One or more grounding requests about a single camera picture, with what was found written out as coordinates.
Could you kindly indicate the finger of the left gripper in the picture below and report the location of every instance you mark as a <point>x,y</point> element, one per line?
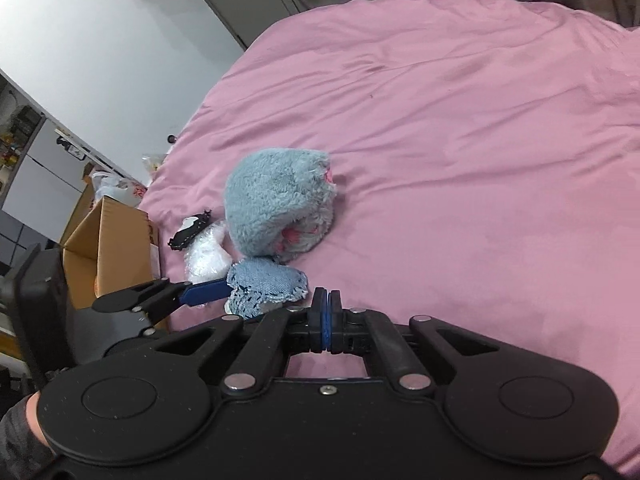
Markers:
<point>141,295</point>
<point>194,295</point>

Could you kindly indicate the white plastic bag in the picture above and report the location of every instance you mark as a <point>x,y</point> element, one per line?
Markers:
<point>122,190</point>

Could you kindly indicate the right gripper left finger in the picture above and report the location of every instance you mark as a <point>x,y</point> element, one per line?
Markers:
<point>269,342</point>

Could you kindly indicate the person's left hand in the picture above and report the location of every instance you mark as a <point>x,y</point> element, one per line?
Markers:
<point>24,449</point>

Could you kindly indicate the fluffy blue plush toy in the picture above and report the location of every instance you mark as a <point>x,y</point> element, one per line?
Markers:
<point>279,202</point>

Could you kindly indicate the brown cardboard box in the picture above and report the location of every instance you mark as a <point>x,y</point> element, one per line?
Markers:
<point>113,248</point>

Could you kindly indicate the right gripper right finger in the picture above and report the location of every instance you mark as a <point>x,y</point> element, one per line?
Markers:
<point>375,338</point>

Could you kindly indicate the pink bed sheet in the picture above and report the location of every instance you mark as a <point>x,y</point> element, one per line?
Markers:
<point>486,156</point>

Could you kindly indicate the white cabinet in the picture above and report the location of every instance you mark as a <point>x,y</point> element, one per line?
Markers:
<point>46,184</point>

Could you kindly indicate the small plastic bag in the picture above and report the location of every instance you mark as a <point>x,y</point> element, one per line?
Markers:
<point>152,163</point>

